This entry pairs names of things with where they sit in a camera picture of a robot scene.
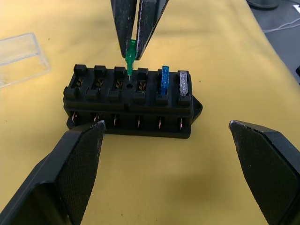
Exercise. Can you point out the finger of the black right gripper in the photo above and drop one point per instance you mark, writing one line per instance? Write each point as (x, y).
(124, 21)
(150, 18)

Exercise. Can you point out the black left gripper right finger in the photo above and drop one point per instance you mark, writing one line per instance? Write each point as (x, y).
(269, 168)

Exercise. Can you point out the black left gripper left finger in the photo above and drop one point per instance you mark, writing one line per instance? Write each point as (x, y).
(58, 168)

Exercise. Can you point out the green blade fuse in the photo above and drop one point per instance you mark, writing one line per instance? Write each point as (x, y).
(130, 58)

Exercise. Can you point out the blue blade fuse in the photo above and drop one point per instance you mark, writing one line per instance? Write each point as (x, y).
(164, 79)

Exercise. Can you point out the clear blade fuse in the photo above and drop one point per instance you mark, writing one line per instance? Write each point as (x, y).
(184, 84)

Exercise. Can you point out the black fuse box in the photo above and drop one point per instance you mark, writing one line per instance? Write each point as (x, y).
(140, 107)

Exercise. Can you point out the clear plastic fuse box cover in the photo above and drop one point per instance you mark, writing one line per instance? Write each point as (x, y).
(21, 54)

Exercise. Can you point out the black round stand base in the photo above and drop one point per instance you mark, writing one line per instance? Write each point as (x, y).
(263, 3)

